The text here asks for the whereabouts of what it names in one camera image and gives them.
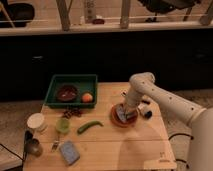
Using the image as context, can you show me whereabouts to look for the blue-grey towel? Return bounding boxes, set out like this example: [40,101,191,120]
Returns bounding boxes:
[116,105,136,123]

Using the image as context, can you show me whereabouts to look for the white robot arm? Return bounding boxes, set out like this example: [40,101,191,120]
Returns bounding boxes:
[124,72,213,171]

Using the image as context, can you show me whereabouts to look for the orange plate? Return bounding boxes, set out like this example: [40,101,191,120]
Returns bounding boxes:
[110,103,138,128]

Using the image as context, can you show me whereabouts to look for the small white black can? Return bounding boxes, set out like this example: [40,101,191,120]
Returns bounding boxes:
[138,104,152,119]

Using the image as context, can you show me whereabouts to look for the green cucumber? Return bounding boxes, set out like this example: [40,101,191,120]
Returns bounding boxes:
[77,121,104,135]

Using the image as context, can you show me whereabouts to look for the orange fruit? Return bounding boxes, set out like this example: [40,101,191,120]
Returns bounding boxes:
[81,93,93,103]

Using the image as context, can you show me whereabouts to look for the green plastic tray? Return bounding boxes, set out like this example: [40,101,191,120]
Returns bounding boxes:
[44,74,98,108]

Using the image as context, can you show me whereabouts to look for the bunch of dark grapes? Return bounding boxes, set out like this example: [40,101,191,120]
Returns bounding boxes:
[63,108,82,119]

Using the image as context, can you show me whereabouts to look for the dark red bowl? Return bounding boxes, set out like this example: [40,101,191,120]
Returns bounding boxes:
[56,85,78,102]

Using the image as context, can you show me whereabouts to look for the green plastic cup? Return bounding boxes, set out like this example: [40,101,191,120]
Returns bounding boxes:
[55,118,70,134]

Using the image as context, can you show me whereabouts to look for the blue sponge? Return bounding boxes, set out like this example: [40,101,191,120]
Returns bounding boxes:
[59,141,80,165]

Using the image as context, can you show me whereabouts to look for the silver fork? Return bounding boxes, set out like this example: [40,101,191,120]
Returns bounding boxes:
[51,133,60,152]

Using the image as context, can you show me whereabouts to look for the metal cup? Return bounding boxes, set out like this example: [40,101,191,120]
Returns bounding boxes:
[25,139,43,157]

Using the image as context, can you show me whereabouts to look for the black clamp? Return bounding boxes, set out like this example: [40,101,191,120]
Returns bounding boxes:
[23,130,33,160]

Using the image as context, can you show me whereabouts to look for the black office chair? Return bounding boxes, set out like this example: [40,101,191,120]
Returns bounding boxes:
[138,0,201,23]

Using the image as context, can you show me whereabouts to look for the black cable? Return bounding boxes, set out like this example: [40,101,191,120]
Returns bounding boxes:
[168,132,195,168]

